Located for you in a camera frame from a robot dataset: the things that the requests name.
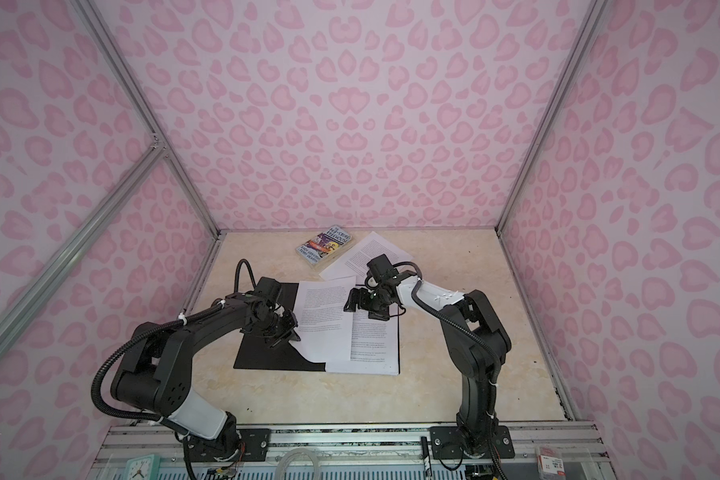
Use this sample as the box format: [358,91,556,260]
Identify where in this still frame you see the printed paper sheet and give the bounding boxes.
[291,277,355,363]
[320,232,413,284]
[325,311,400,376]

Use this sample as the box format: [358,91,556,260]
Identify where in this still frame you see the colourful paperback book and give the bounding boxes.
[295,225,354,267]

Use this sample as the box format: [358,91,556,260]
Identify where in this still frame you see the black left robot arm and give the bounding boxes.
[90,277,299,462]

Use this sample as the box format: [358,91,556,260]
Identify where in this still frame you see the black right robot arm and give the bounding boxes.
[344,254,512,458]

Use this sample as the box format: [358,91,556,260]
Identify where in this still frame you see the black marker pen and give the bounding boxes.
[419,436,434,480]

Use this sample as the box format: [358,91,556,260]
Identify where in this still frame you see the small teal alarm clock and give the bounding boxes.
[122,454,161,480]

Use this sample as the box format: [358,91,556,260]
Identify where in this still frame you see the white and black folder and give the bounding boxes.
[233,281,402,377]

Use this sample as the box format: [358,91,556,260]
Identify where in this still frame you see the clear box with label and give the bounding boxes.
[535,445,567,480]

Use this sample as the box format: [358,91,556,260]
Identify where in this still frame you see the clear plastic tube loop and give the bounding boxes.
[274,446,323,480]

